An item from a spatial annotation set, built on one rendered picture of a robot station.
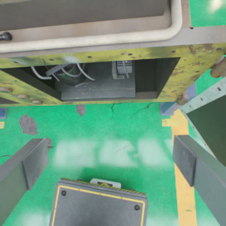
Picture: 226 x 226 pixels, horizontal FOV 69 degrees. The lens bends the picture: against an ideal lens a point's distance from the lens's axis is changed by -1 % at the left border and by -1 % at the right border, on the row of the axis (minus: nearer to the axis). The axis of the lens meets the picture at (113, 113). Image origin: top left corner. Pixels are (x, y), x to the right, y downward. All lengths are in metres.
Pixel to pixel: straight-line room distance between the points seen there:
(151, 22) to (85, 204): 1.24
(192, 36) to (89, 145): 1.38
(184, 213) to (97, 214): 0.77
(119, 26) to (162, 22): 0.10
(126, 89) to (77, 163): 1.03
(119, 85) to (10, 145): 1.46
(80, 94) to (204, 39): 0.64
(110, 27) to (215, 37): 0.23
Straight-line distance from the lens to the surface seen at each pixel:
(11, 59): 0.51
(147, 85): 0.96
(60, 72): 0.77
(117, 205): 1.35
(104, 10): 0.42
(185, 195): 1.71
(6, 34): 0.51
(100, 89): 0.87
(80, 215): 1.43
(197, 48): 0.44
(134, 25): 0.43
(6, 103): 1.15
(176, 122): 1.63
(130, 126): 1.58
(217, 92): 0.60
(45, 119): 1.82
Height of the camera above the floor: 1.58
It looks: 79 degrees down
